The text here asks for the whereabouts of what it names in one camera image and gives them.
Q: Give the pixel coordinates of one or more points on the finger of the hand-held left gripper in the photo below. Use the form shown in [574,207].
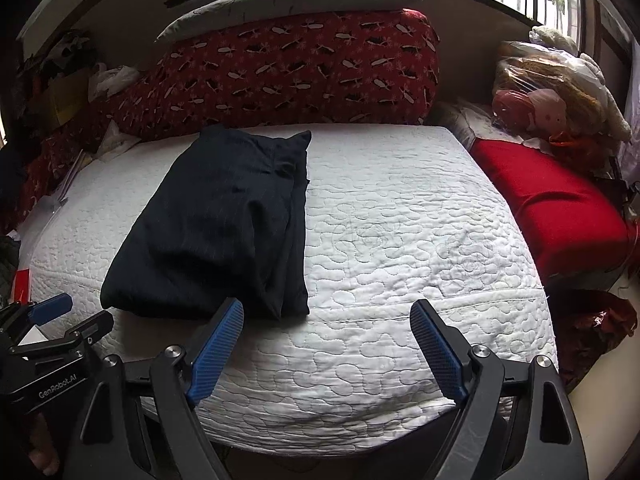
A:
[50,305]
[92,326]

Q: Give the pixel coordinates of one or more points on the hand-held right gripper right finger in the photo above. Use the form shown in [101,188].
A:
[437,355]

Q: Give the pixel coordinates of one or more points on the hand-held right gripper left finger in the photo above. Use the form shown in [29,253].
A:
[215,355]

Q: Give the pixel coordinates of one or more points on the black pants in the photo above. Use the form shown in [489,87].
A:
[220,225]

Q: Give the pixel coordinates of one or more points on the person's left hand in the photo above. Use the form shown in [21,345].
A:
[44,452]

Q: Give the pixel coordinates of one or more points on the white quilted mattress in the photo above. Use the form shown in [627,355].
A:
[400,260]

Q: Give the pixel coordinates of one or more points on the dark red crumpled bag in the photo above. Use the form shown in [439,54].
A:
[595,330]

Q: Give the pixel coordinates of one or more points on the white crumpled paper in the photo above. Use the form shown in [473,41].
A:
[117,142]

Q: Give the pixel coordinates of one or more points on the red cushion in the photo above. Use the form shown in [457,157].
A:
[550,210]

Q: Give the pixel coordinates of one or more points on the yellow cardboard box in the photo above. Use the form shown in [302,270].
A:
[70,97]

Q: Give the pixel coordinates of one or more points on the white plastic bag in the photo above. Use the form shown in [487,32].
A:
[112,80]

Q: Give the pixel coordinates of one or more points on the dark floral cloth bundle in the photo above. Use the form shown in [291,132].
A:
[67,52]

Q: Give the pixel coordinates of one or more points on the plastic bag of plush toys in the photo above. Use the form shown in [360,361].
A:
[545,95]

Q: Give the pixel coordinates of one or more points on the red patterned rolled duvet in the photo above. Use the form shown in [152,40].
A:
[300,70]

